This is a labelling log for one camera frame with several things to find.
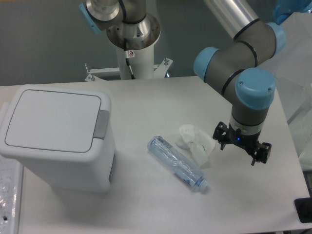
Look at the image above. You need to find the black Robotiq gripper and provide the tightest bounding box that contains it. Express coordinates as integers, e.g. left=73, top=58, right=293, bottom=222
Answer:
left=213, top=121, right=272, bottom=166

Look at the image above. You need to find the white push-lid trash can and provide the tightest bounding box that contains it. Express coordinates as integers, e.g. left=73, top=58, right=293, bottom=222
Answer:
left=0, top=85, right=115, bottom=193

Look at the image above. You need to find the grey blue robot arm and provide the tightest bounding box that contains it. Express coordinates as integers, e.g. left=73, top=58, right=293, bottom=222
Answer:
left=79, top=0, right=286, bottom=163

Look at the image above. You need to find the crumpled white tissue paper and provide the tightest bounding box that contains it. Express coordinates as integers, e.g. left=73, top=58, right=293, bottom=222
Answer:
left=175, top=124, right=215, bottom=169

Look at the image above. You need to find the crushed clear plastic bottle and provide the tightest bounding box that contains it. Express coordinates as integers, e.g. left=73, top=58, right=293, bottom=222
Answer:
left=147, top=136, right=208, bottom=193

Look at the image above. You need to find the translucent plastic box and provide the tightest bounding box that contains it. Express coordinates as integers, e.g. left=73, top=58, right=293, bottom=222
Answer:
left=261, top=13, right=312, bottom=160

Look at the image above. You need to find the black device at edge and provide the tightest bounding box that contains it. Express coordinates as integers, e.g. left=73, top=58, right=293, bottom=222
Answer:
left=294, top=197, right=312, bottom=223

